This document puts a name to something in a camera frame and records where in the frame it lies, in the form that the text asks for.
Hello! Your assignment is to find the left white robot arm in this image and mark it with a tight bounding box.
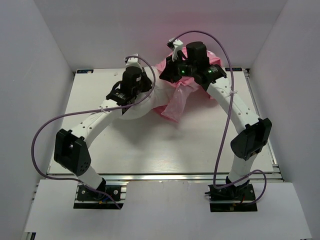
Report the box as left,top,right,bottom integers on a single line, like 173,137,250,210
53,66,152,200

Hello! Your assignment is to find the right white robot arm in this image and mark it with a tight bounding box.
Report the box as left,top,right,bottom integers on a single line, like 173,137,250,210
159,39,272,200

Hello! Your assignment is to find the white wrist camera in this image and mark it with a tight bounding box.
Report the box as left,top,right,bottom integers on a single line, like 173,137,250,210
124,53,142,68
167,38,184,62

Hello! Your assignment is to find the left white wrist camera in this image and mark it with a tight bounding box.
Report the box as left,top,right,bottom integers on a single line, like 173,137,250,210
124,53,142,68

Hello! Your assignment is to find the right blue corner label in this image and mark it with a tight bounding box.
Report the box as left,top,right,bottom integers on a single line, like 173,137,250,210
224,67,243,72

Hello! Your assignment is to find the blue corner label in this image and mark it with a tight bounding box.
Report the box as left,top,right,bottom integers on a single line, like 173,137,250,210
224,67,243,72
76,69,94,74

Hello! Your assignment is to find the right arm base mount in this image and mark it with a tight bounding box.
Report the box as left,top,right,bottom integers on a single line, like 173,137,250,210
204,184,258,213

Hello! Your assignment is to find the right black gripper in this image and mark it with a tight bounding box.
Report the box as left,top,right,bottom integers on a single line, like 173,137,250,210
158,53,196,84

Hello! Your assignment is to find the white pillow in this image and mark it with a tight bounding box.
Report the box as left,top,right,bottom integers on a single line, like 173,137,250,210
120,66,176,120

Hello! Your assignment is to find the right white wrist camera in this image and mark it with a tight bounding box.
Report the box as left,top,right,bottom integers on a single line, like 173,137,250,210
167,38,184,62

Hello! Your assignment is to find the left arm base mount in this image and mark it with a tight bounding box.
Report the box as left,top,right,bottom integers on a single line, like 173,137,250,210
73,184,127,210

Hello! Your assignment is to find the left blue corner label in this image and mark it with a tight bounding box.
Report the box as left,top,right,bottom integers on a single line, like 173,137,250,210
76,69,94,74

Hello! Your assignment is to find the pink pillowcase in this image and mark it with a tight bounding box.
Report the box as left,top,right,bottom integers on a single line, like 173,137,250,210
153,50,222,123

